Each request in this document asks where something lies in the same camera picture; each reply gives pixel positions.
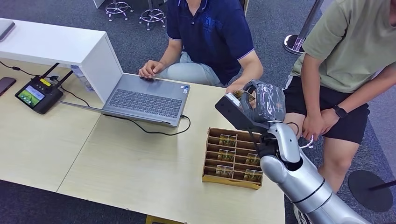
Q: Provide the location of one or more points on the person's right hand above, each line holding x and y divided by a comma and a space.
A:
151, 69
313, 126

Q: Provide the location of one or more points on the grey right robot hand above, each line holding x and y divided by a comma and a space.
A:
266, 102

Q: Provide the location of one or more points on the person's left hand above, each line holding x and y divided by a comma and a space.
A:
331, 119
235, 88

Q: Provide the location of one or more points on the yellow picture card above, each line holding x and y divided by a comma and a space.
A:
226, 155
227, 140
239, 93
224, 171
252, 159
253, 176

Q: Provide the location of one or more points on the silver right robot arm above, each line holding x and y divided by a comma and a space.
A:
303, 185

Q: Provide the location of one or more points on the person's left forearm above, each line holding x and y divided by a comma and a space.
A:
368, 91
250, 77

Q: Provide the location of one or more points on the person's right forearm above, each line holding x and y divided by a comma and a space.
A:
170, 52
311, 92

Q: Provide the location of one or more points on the person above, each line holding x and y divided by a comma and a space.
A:
210, 37
340, 46

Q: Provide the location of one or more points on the wooden card organizer box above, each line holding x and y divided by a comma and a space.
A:
229, 182

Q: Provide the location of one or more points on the black wristwatch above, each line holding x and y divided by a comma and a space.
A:
340, 112

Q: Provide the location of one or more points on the grey laptop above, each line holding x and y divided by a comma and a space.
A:
145, 102

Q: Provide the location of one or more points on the chrome stool base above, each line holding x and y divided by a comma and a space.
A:
152, 15
119, 7

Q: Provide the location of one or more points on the clear plastic water bottle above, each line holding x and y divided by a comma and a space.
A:
82, 79

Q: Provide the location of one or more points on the white cabinet corner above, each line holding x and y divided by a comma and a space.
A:
98, 3

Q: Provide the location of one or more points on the black pole stand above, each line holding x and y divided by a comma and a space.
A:
365, 198

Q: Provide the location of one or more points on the white desk riser shelf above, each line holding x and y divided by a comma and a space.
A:
52, 43

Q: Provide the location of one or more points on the black remote controller with screen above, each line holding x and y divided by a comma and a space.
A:
38, 99

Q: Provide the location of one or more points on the dark smartphone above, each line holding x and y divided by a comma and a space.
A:
5, 86

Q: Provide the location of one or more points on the grey tablet device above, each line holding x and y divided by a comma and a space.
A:
5, 29

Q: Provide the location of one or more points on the chrome stanchion post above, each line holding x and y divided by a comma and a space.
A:
294, 43

